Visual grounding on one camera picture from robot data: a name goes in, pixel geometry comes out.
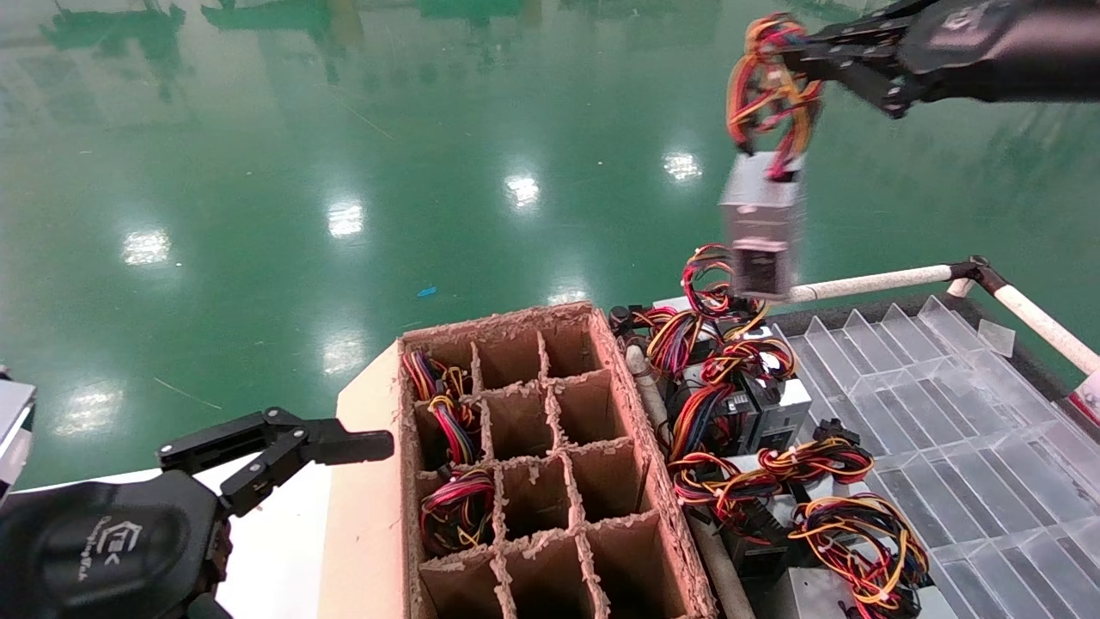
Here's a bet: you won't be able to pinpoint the clear acrylic divider tray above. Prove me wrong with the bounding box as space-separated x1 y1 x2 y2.
769 295 1100 619

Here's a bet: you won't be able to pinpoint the white side cart rail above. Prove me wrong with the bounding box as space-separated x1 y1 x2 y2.
993 284 1100 376

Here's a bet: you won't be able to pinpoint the power supply pile with wires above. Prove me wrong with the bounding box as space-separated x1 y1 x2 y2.
623 344 757 619

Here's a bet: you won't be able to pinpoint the power supply with yellow-blue wires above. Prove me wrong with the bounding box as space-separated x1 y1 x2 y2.
645 308 797 383

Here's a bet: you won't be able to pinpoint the red and white label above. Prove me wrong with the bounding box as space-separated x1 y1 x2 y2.
1066 368 1100 426

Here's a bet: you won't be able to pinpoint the silver power supply yellow wires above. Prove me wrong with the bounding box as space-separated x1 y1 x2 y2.
761 493 932 619

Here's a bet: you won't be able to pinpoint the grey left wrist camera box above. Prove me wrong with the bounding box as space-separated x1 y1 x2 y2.
0 368 38 504

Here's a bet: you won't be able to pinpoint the white long cart rail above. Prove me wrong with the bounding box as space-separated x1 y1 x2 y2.
786 265 955 306

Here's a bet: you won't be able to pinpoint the grey power supply with wires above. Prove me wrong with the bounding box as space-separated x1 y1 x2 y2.
718 13 824 302

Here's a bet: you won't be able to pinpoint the black rail corner joint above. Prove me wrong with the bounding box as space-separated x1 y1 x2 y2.
944 255 1013 297

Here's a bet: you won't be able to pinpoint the power supply with red-black wires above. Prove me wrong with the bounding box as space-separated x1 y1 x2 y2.
419 469 497 557

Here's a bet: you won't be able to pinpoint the power supply with red-blue wires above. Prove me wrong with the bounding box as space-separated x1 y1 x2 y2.
425 394 482 467

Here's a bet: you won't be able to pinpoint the power supply with looped wires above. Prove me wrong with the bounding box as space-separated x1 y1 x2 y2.
653 244 767 326

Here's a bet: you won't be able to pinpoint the black power supply long wires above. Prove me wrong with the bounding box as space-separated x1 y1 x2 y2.
670 420 875 581

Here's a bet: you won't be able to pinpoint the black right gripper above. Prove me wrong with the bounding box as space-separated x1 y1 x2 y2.
795 0 1100 120

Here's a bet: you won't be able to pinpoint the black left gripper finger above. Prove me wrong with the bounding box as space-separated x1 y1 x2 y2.
157 408 394 517

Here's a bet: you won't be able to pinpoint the small clear acrylic piece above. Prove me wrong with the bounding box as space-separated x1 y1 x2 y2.
978 319 1017 359

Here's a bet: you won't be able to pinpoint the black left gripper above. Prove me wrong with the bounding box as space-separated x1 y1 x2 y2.
0 480 233 619

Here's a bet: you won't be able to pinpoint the power supply with striped wires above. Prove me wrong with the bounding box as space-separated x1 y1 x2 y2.
401 348 469 403

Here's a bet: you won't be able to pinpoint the grey power supply orange wires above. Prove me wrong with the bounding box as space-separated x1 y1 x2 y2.
669 378 813 457

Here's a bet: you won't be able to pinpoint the brown cardboard divider box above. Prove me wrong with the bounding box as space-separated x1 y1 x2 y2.
318 303 718 619

